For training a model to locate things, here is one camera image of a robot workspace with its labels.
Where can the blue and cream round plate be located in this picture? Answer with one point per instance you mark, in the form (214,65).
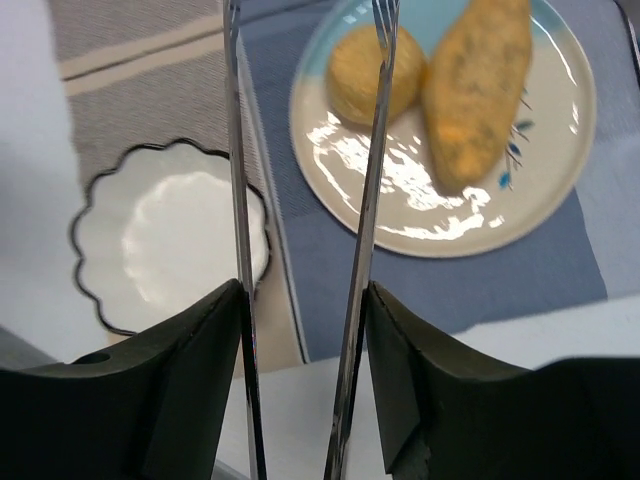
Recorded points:
(548,148)

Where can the white scalloped bowl black rim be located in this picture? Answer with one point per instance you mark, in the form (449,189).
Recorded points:
(156,234)

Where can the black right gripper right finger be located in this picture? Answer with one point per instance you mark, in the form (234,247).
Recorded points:
(448,411)

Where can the patchwork blue grey placemat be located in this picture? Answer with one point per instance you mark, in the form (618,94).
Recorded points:
(158,77)

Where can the small round bun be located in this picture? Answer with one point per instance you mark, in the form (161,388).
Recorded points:
(353,75)

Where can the oblong golden bread roll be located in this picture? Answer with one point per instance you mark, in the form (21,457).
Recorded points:
(475,80)

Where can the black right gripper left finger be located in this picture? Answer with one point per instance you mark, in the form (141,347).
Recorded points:
(149,407)

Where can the steel serving tongs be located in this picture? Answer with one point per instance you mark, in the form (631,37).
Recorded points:
(386,15)

